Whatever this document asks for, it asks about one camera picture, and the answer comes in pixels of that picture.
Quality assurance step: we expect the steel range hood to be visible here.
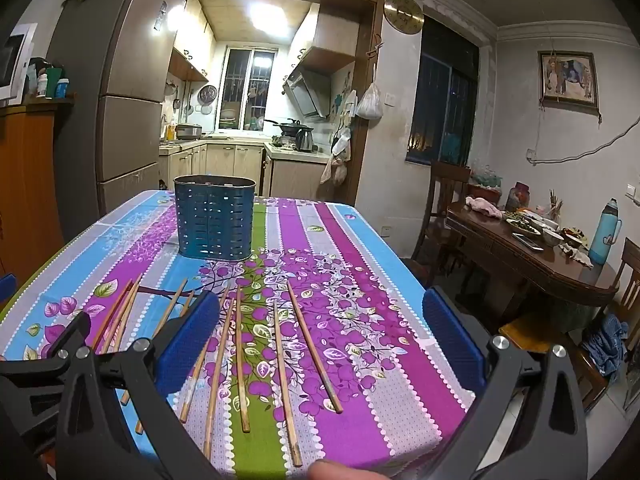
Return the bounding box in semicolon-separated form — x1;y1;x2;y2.
283;68;331;120

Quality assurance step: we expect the blue perforated utensil holder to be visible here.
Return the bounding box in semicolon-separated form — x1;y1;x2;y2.
174;174;256;261

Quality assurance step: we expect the wooden dining chair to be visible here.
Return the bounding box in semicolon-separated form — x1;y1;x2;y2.
404;162;471;288

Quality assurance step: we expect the black wok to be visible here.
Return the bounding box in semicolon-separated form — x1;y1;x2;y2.
266;119;311;136

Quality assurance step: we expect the white hanging plastic bag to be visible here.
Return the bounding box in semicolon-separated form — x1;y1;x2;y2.
356;65;384;122

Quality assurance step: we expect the dark window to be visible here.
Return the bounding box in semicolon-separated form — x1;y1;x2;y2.
406;18;480;166

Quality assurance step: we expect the teal thermos bottle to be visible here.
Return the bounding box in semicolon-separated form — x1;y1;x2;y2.
588;198;623;266

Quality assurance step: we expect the wooden chair near right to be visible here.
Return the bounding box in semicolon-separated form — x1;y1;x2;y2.
499;238;639;411

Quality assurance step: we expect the wooden chopstick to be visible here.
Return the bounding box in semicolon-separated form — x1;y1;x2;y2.
179;309;231;424
134;290;194;434
92;280;132;351
273;304;303;468
120;278;188;406
101;275;142;353
203;299;236;461
235;286;250;434
286;281;344;414

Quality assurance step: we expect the orange wooden cabinet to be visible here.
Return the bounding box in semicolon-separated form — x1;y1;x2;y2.
0;100;72;285

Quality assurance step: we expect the floral striped tablecloth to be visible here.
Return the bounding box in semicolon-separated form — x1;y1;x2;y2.
1;191;474;479

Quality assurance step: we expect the person's thumb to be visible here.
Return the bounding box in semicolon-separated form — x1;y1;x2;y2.
307;460;388;480

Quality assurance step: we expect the steel electric kettle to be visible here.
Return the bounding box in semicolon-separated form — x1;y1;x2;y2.
295;127;314;153

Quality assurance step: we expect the gold wall clock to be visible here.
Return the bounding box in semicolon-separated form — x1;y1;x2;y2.
383;0;424;35

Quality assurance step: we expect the dark wooden dining table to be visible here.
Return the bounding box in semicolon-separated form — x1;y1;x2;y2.
446;203;618;307

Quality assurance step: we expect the grey refrigerator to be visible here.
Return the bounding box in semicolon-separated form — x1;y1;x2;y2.
47;0;184;240

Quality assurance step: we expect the white microwave oven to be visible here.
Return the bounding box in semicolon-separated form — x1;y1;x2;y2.
0;23;37;106

